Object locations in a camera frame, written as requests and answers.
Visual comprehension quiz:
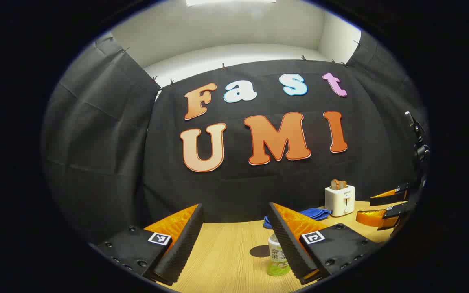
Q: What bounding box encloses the blue towel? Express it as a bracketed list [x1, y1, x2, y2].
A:
[263, 208, 333, 229]

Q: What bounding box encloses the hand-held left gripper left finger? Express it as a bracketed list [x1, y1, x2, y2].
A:
[96, 203, 204, 286]

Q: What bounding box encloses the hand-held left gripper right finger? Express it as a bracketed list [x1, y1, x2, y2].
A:
[267, 202, 385, 285]

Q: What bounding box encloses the white toaster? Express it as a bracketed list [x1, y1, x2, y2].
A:
[325, 184, 356, 217]

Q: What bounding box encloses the water bottle white green label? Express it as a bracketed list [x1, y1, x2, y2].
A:
[267, 233, 291, 277]

